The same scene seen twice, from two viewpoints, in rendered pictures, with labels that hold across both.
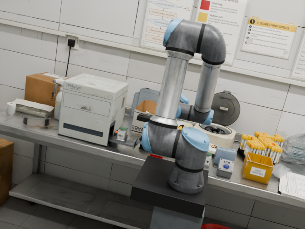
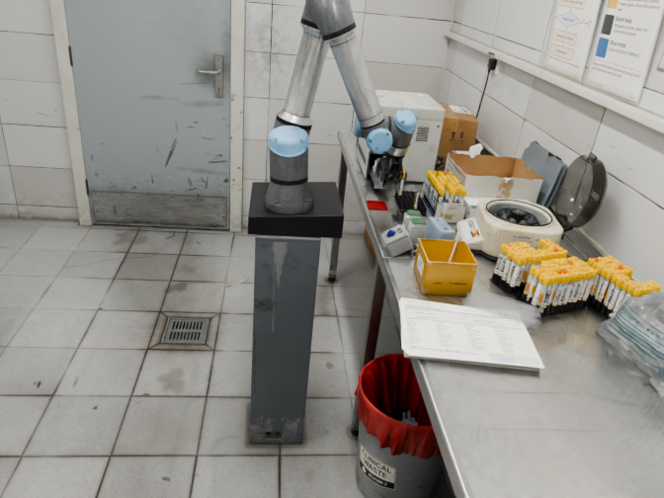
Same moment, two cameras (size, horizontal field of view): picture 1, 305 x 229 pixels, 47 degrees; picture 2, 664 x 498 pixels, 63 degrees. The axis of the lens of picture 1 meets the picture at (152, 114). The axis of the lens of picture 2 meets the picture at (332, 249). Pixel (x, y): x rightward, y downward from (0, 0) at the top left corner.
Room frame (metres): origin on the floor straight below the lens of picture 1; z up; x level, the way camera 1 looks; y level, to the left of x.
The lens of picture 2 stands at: (1.02, -1.73, 1.61)
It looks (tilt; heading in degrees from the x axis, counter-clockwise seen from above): 27 degrees down; 74
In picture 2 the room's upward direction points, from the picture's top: 6 degrees clockwise
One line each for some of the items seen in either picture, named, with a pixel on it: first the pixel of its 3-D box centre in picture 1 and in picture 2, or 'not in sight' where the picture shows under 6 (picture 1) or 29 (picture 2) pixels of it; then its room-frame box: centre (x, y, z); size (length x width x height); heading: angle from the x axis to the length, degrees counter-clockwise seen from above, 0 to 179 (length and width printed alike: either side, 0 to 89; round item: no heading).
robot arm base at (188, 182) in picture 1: (187, 172); (289, 189); (1.30, -0.19, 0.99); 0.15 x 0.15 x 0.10
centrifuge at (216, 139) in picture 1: (212, 137); (508, 228); (1.97, -0.38, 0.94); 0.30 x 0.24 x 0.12; 163
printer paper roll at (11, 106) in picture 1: (11, 108); not in sight; (1.90, 0.81, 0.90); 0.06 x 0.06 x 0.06; 82
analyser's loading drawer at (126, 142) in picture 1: (117, 137); (378, 173); (1.71, 0.16, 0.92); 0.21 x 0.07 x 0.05; 82
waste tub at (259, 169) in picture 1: (257, 167); (444, 267); (1.66, -0.58, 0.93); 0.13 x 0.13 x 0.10; 79
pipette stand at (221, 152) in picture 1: (224, 157); (438, 239); (1.72, -0.42, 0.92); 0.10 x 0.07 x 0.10; 88
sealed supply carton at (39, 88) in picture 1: (55, 92); (445, 128); (2.20, 0.65, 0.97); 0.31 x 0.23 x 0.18; 75
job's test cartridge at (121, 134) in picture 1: (121, 134); not in sight; (1.71, 0.14, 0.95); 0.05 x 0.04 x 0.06; 172
